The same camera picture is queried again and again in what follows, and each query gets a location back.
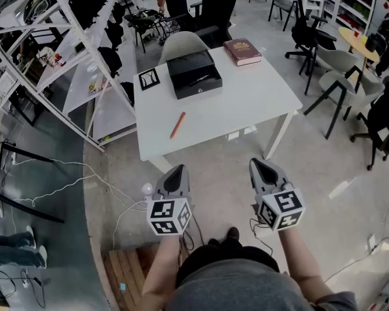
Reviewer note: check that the red and white package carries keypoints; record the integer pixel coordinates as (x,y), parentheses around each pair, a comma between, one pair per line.
(59,59)

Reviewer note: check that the white metal shelving rack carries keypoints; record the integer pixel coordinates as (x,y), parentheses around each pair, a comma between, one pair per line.
(81,24)

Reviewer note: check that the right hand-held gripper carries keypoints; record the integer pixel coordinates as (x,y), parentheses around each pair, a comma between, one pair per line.
(282,207)

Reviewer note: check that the person's right forearm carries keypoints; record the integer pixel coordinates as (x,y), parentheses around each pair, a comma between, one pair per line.
(299,261)

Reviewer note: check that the dark red hardcover book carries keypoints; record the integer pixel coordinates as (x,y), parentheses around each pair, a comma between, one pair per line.
(241,50)

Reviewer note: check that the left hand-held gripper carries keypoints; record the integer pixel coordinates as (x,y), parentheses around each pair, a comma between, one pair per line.
(168,215)

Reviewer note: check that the round wooden table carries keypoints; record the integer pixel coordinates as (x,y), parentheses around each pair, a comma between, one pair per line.
(353,37)

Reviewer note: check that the black picture frame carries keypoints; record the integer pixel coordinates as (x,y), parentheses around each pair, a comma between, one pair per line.
(149,79)

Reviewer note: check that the grey chair with black legs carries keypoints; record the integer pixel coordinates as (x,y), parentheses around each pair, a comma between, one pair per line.
(337,60)

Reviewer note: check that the red pen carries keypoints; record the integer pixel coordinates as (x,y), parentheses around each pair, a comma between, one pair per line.
(177,125)

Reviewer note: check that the beige shell chair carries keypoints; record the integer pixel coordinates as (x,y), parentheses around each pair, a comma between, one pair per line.
(181,45)

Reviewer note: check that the wooden pallet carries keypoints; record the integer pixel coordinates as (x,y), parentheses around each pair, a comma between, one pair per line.
(126,271)

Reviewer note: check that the person's black trousers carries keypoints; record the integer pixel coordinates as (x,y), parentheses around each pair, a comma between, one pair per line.
(227,254)

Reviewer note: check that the colourful flat packet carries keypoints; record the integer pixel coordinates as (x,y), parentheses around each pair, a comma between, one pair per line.
(97,86)

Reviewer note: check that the black box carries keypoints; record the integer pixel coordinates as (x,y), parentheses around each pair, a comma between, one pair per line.
(188,62)

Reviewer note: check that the black high-back office chair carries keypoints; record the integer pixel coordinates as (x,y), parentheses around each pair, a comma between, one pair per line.
(214,8)

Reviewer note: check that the black pen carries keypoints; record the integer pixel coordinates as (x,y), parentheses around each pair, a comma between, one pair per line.
(199,80)

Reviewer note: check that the black mesh office chair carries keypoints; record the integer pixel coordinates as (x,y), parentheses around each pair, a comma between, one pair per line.
(306,28)

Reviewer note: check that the black metal frame stand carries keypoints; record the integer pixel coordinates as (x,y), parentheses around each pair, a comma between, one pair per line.
(0,173)

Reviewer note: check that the person's left forearm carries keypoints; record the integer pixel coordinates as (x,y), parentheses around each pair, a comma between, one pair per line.
(160,271)

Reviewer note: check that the row of black bags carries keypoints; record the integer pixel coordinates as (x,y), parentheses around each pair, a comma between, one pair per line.
(111,60)

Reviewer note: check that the person's grey shirt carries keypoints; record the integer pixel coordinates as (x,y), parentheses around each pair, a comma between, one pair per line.
(246,287)

